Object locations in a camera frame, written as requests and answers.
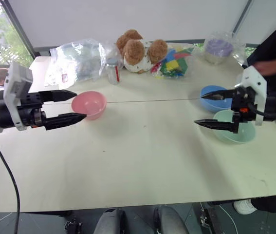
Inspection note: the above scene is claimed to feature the brown and white plush toy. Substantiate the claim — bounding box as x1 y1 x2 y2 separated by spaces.
115 29 169 75

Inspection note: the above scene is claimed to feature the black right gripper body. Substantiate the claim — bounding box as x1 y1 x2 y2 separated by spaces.
231 86 258 123

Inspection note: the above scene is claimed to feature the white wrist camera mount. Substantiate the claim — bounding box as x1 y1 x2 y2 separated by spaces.
234 65 268 126
2 61 34 132

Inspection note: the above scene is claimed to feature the clear crumpled plastic bag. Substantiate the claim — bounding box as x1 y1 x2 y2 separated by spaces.
49 38 107 83

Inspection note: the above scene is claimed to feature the bag with purple tub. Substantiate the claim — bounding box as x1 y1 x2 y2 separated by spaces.
202 31 247 65

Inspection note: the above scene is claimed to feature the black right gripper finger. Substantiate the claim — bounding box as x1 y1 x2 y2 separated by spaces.
200 88 237 101
194 111 241 135

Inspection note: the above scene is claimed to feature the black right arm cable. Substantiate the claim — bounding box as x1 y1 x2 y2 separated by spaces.
246 102 276 117

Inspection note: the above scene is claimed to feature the blue plastic bowl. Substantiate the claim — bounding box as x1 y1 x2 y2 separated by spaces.
200 84 234 114

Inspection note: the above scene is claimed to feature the black table leg bracket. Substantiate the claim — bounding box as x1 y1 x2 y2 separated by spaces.
199 201 218 234
64 218 83 234

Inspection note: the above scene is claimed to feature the green plastic bowl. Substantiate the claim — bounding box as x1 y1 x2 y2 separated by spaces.
212 109 257 144

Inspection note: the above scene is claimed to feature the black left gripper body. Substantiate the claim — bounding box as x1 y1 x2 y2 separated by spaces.
16 91 48 130

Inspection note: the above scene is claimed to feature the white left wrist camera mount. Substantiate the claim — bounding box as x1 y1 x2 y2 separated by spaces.
2 61 34 132

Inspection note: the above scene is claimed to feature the black window frame post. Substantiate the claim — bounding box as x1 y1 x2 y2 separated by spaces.
0 0 41 59

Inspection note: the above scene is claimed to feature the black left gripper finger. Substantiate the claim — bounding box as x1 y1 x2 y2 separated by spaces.
42 112 88 131
38 89 78 103

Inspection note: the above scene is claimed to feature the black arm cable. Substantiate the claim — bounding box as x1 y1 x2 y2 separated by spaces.
0 136 21 234
246 102 276 117

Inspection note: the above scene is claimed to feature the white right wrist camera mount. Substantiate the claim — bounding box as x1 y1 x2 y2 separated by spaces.
234 65 268 126

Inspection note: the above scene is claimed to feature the small clear glass jar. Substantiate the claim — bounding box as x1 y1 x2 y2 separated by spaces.
106 58 122 85

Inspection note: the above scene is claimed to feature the person's bare hand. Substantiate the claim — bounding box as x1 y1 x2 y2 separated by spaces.
253 59 276 77

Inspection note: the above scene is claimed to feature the dark grey rounded shape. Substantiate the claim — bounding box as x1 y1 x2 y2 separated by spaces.
153 205 190 234
93 208 127 234

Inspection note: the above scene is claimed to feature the pink plastic bowl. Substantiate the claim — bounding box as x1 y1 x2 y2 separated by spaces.
71 90 108 121

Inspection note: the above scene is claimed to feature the bag of coloured blocks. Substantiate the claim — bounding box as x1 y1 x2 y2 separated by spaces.
149 46 197 79

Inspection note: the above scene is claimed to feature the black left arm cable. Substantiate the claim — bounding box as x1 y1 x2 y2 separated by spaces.
0 136 21 234

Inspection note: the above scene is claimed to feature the brown rounded object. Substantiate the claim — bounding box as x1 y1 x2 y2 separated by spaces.
0 68 10 86

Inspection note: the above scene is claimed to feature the white sneaker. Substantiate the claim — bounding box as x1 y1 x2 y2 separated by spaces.
233 199 258 215

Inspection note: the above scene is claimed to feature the white card with red label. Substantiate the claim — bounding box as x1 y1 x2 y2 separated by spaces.
43 70 75 88

